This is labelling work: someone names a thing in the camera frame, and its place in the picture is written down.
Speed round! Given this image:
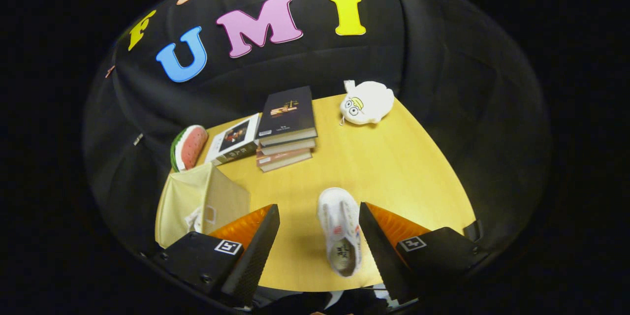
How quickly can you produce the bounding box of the black hardcover book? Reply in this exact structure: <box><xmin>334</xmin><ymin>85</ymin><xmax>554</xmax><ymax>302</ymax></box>
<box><xmin>256</xmin><ymin>86</ymin><xmax>318</xmax><ymax>147</ymax></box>

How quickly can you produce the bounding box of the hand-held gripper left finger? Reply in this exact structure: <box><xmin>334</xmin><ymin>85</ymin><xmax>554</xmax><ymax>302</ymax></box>
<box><xmin>152</xmin><ymin>204</ymin><xmax>281</xmax><ymax>308</ymax></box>

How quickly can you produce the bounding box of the beige fabric storage box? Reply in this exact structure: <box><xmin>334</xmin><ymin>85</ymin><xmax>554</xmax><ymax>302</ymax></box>
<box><xmin>155</xmin><ymin>161</ymin><xmax>252</xmax><ymax>249</ymax></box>

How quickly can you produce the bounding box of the white portrait cover book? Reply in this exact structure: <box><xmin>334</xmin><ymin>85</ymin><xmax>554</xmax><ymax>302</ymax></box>
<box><xmin>204</xmin><ymin>113</ymin><xmax>261</xmax><ymax>166</ymax></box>

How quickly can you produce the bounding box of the white plush toy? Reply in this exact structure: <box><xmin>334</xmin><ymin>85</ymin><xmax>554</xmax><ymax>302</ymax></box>
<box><xmin>340</xmin><ymin>80</ymin><xmax>395</xmax><ymax>126</ymax></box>

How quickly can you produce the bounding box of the watermelon slice toy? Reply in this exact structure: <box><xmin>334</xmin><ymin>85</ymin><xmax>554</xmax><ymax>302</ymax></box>
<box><xmin>170</xmin><ymin>125</ymin><xmax>209</xmax><ymax>173</ymax></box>

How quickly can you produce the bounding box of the brown book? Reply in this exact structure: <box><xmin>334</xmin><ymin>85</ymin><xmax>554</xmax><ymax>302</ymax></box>
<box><xmin>256</xmin><ymin>148</ymin><xmax>313</xmax><ymax>173</ymax></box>

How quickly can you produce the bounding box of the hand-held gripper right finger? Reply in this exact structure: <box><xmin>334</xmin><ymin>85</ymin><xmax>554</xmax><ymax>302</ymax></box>
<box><xmin>358</xmin><ymin>202</ymin><xmax>490</xmax><ymax>307</ymax></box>

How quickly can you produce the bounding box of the grey book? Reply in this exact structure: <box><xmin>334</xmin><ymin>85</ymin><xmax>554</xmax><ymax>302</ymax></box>
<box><xmin>259</xmin><ymin>138</ymin><xmax>316</xmax><ymax>156</ymax></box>

